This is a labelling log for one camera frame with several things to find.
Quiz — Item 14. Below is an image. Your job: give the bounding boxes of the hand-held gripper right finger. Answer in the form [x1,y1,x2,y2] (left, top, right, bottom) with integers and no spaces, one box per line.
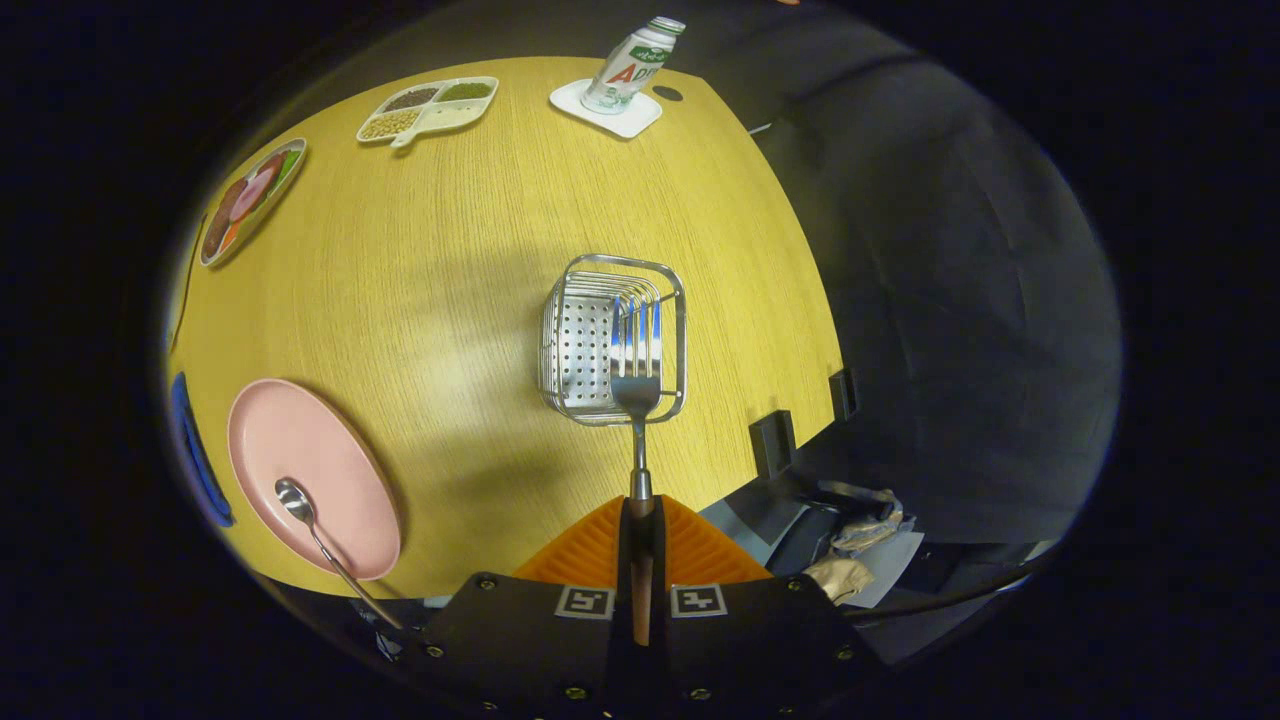
[645,495,886,720]

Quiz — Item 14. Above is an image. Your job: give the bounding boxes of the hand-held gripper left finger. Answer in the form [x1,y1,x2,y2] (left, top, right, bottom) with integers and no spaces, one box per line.
[400,495,641,720]

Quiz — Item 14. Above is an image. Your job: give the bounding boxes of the metal spoon with wooden handle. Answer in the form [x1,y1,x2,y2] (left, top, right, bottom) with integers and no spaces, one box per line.
[275,478,406,633]

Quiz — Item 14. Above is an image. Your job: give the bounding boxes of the metal fork with wooden handle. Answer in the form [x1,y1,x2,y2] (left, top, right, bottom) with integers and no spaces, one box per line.
[610,296,663,646]

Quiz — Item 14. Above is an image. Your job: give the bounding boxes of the crumpled brown paper bag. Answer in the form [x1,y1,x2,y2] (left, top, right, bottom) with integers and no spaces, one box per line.
[805,555,877,607]

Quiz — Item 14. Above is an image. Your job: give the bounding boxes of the white paper sheet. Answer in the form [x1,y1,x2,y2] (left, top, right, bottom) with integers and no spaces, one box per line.
[850,530,927,609]

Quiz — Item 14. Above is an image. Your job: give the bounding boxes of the pink plate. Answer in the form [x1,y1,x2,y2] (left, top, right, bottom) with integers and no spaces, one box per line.
[227,378,403,582]

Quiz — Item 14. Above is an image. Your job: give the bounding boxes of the blue towel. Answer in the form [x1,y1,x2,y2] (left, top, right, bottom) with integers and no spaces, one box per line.
[170,372,235,528]

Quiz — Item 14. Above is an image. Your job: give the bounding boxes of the grey plate of food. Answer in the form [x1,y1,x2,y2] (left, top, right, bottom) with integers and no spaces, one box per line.
[199,138,308,269]

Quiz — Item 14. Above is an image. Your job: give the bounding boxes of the pink ham slice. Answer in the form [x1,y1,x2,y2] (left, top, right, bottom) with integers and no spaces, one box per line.
[228,168,277,223]

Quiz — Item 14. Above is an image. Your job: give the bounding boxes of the white square coaster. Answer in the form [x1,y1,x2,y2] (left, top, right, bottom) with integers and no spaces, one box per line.
[549,79,663,139]

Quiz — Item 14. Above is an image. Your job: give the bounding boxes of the white divided snack dish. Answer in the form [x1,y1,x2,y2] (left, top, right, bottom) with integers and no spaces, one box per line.
[356,76,499,149]

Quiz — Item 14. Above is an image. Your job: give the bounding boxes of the white plastic drink bottle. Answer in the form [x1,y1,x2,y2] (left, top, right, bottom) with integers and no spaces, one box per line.
[582,16,687,114]

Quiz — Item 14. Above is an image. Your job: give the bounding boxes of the metal wire cutlery rack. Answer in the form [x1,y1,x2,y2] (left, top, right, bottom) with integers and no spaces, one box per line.
[540,254,689,427]

